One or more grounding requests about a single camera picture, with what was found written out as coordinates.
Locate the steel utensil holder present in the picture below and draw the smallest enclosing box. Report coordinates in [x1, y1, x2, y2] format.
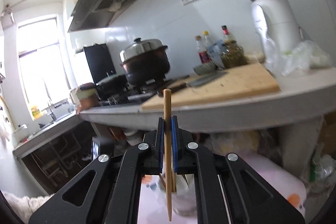
[154, 174, 197, 217]

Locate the wooden chopstick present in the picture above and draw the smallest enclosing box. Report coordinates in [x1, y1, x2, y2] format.
[163, 89, 173, 221]

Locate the pink patterned table cover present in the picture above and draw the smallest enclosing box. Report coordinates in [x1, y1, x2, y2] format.
[137, 153, 307, 223]

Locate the brown clay pot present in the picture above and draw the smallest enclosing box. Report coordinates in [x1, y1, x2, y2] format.
[70, 83, 100, 115]

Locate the black wok with lid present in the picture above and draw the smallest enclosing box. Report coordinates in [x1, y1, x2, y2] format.
[96, 74, 127, 100]

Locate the cleaver knife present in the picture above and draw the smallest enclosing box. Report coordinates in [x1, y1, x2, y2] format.
[156, 71, 227, 98]

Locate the wooden cutting board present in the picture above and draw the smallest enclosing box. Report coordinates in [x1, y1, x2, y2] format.
[140, 62, 281, 110]

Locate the black box on counter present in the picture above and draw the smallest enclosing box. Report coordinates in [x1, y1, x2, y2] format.
[83, 44, 116, 84]

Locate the glass jar of pickles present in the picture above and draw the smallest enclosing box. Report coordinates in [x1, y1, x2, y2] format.
[221, 40, 247, 69]

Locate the large black stock pot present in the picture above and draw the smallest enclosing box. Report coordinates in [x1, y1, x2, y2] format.
[120, 38, 170, 86]

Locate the red label sauce bottle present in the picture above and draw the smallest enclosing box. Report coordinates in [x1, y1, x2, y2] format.
[195, 35, 211, 64]

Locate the yellow cap clear bottle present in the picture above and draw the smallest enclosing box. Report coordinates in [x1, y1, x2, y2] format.
[203, 31, 214, 50]

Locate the red cap dark bottle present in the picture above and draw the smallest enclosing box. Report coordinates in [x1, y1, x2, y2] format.
[221, 25, 236, 43]

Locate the clear plastic bag on counter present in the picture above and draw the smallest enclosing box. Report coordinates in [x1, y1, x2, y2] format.
[264, 39, 333, 77]

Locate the white electric appliance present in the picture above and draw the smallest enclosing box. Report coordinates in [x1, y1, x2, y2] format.
[237, 0, 302, 75]

